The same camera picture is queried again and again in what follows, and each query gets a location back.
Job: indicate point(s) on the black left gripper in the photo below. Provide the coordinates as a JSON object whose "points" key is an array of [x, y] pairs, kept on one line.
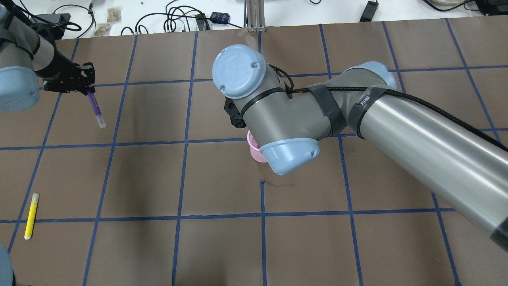
{"points": [[56, 68]]}

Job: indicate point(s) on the black power adapter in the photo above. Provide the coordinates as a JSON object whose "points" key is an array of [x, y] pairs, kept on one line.
{"points": [[369, 11]]}

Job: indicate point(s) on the pink mesh cup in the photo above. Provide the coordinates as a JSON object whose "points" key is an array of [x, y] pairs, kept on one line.
{"points": [[254, 148]]}

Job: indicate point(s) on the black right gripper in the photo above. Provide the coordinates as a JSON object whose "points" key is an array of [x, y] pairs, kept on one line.
{"points": [[234, 115]]}

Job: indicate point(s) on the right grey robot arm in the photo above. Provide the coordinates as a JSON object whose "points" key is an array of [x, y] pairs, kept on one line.
{"points": [[461, 164]]}

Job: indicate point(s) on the yellow marker pen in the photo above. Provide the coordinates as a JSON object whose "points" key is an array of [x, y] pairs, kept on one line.
{"points": [[31, 216]]}

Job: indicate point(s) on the black camera stand base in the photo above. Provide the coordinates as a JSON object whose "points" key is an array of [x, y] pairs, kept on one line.
{"points": [[50, 26]]}

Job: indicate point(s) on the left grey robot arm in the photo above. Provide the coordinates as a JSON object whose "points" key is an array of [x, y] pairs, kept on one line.
{"points": [[26, 57]]}

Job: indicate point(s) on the aluminium frame post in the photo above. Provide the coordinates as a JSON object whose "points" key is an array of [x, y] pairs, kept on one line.
{"points": [[254, 15]]}

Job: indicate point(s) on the purple marker pen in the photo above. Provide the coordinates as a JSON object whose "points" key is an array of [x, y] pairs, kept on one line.
{"points": [[95, 107]]}

